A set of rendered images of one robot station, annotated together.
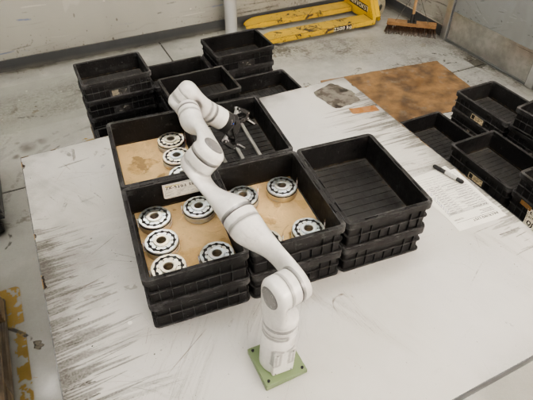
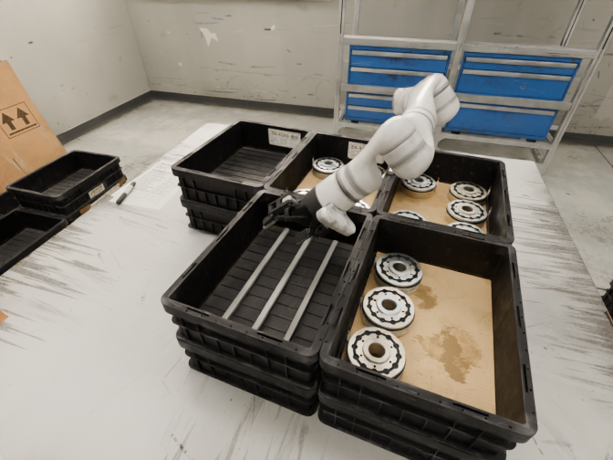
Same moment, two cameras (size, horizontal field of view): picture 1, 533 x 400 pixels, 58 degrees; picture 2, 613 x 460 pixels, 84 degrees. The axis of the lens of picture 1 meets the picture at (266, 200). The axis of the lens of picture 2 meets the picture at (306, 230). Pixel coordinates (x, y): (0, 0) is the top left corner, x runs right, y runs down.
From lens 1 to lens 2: 198 cm
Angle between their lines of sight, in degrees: 90
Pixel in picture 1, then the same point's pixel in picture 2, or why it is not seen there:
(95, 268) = (537, 301)
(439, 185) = (148, 193)
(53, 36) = not seen: outside the picture
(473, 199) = (154, 174)
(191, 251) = (436, 204)
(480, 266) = not seen: hidden behind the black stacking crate
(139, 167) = (456, 346)
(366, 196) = (244, 172)
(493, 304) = not seen: hidden behind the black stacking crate
